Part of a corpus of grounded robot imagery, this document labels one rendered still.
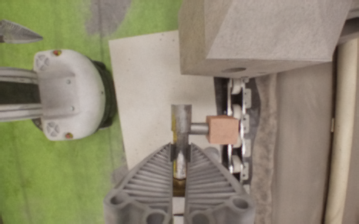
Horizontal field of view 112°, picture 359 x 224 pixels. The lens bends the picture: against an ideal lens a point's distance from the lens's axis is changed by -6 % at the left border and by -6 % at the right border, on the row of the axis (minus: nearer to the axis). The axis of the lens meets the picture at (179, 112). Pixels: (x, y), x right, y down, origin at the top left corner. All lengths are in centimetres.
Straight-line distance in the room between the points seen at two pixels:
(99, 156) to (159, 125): 114
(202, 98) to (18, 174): 195
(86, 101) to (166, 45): 70
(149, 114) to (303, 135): 40
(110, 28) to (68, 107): 70
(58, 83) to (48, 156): 83
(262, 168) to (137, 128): 35
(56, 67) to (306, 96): 112
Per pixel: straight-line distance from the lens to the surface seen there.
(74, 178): 164
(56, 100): 112
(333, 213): 60
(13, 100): 83
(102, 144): 135
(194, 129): 17
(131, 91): 31
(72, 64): 98
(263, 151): 43
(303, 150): 49
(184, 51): 19
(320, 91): 49
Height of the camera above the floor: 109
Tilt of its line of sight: 85 degrees down
